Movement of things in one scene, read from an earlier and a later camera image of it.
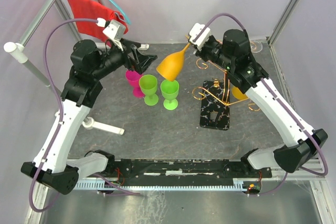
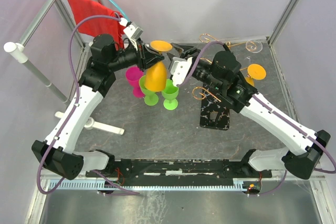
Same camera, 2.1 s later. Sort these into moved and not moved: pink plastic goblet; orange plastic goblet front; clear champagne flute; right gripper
Moved: right gripper; orange plastic goblet front
Not moved: pink plastic goblet; clear champagne flute
